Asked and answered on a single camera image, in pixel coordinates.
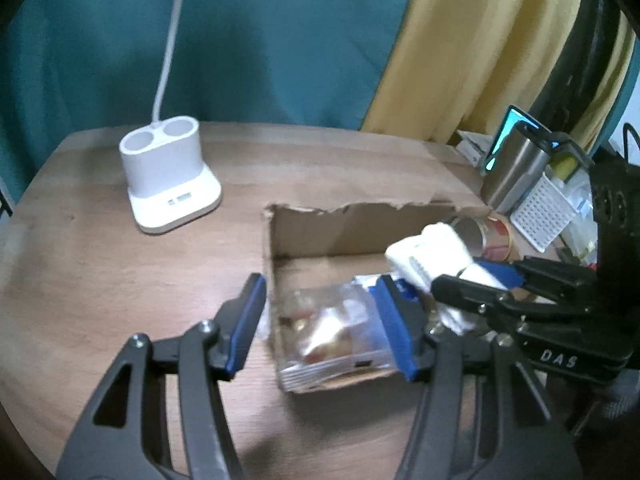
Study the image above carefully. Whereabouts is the red gold tin can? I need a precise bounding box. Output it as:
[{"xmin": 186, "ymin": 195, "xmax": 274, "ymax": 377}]
[{"xmin": 448, "ymin": 211, "xmax": 514, "ymax": 262}]

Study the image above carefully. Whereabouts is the white towel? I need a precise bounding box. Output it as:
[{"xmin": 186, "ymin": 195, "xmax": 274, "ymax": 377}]
[{"xmin": 384, "ymin": 221, "xmax": 509, "ymax": 336}]

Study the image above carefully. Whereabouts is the clear snack bag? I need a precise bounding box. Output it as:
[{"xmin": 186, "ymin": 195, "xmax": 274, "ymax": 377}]
[{"xmin": 269, "ymin": 281, "xmax": 396, "ymax": 394}]

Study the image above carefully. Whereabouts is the blue white packet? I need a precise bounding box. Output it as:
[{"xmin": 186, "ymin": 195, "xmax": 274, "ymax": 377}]
[{"xmin": 352, "ymin": 273, "xmax": 422, "ymax": 304}]

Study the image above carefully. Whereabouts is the clear plastic bag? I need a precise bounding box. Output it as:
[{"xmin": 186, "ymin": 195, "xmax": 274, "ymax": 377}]
[{"xmin": 552, "ymin": 168, "xmax": 598, "ymax": 266}]

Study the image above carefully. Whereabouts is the white perforated plastic basket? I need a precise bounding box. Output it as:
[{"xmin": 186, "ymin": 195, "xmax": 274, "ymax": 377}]
[{"xmin": 509, "ymin": 174, "xmax": 577, "ymax": 252}]

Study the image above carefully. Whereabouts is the yellow green sponge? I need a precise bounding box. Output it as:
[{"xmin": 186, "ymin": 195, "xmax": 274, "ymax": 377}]
[{"xmin": 550, "ymin": 155, "xmax": 579, "ymax": 182}]

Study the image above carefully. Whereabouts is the steel travel mug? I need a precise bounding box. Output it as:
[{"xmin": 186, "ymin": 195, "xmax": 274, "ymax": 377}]
[{"xmin": 480, "ymin": 120, "xmax": 553, "ymax": 214}]

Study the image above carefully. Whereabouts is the smartphone with lit screen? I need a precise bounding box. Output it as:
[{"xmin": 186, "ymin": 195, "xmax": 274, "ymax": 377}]
[{"xmin": 480, "ymin": 104, "xmax": 566, "ymax": 177}]

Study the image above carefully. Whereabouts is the brown cardboard box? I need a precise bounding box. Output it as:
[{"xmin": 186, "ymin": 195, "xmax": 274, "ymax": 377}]
[{"xmin": 264, "ymin": 200, "xmax": 488, "ymax": 393}]

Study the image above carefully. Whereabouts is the white desk lamp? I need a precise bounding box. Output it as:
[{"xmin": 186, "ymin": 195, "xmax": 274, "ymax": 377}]
[{"xmin": 118, "ymin": 0, "xmax": 222, "ymax": 235}]

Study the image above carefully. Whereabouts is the yellow curtain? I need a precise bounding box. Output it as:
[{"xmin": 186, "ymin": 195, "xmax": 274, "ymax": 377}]
[{"xmin": 359, "ymin": 0, "xmax": 637, "ymax": 146}]

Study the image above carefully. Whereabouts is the teal curtain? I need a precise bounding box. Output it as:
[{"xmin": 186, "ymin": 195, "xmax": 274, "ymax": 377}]
[{"xmin": 1, "ymin": 0, "xmax": 409, "ymax": 200}]

